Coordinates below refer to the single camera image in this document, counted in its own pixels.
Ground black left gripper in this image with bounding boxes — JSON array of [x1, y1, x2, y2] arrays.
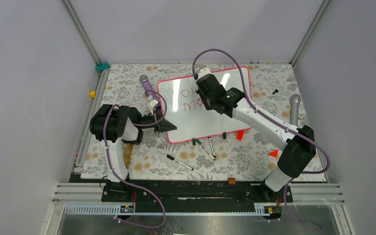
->
[[137, 109, 177, 133]]

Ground pink framed whiteboard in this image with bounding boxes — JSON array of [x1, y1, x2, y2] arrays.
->
[[157, 76, 251, 143]]

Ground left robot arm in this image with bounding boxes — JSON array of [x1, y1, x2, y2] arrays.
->
[[89, 104, 177, 183]]

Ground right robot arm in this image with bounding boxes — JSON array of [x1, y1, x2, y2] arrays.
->
[[194, 73, 316, 202]]

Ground black capped marker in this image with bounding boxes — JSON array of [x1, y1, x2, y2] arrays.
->
[[166, 154, 194, 171]]

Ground green capped marker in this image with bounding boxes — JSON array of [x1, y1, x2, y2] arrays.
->
[[195, 139, 215, 161]]

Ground blue capped marker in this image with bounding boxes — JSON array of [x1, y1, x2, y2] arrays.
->
[[208, 137, 216, 158]]

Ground small orange red block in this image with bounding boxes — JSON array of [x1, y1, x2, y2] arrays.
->
[[236, 130, 245, 141]]

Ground purple glitter microphone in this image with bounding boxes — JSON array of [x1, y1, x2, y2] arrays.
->
[[140, 75, 158, 100]]

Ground wooden rolling pin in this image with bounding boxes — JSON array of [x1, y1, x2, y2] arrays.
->
[[123, 143, 134, 169]]

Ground silver microphone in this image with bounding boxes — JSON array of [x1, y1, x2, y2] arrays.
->
[[289, 94, 301, 126]]

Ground red triangular block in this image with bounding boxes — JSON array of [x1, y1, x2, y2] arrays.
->
[[268, 149, 279, 158]]

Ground brown small cube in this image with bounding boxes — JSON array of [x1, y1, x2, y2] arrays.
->
[[227, 177, 236, 185]]

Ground teal corner clamp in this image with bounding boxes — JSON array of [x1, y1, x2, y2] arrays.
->
[[95, 62, 110, 72]]

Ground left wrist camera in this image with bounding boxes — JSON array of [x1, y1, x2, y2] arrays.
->
[[147, 99, 159, 113]]

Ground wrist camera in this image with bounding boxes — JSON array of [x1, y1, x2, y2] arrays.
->
[[147, 99, 159, 113], [193, 68, 212, 80]]

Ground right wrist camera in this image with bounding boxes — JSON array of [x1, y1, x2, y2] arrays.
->
[[193, 68, 212, 80]]

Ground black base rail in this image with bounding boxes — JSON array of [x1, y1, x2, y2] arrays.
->
[[101, 180, 293, 213]]

